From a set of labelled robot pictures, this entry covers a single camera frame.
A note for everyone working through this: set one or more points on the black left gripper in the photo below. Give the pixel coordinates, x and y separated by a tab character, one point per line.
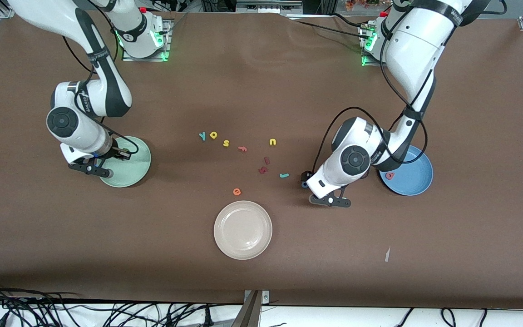
307	176

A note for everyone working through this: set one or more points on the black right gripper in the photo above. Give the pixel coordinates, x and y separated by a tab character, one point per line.
115	151

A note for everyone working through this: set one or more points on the teal foam letter y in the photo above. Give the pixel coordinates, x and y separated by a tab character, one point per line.
203	136

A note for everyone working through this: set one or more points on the pink foam letter d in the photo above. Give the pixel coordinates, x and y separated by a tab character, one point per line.
390	176

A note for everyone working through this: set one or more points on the yellow letter o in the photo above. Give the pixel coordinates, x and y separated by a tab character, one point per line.
213	135

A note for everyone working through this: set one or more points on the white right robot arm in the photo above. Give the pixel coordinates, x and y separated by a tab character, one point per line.
80	131

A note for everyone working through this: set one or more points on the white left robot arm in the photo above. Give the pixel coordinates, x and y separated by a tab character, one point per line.
416	50

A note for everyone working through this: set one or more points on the green round plate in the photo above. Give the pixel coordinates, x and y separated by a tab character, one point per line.
134	175

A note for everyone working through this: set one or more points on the dark red foam letter k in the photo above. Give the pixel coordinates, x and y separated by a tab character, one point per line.
263	170

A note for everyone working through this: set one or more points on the beige round plate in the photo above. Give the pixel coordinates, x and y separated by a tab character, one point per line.
243	230

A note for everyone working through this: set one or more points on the brown table cover sheet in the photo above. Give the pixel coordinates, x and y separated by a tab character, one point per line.
261	91

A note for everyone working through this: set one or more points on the blue round plate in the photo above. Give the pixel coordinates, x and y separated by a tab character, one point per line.
413	181

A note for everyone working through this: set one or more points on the white tape scrap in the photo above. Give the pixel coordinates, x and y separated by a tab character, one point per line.
387	255

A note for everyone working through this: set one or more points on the grey metal equipment box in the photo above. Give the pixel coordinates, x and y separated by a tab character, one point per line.
268	5

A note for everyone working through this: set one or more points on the orange artificial flowers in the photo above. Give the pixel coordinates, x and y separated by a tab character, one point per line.
361	3

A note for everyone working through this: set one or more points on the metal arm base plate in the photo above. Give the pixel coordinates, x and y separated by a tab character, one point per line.
372	64
130	58

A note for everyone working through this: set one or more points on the small metal bracket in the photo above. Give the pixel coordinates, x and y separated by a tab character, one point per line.
265	297

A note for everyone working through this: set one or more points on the grey metal post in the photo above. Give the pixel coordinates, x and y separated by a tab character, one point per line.
249	313

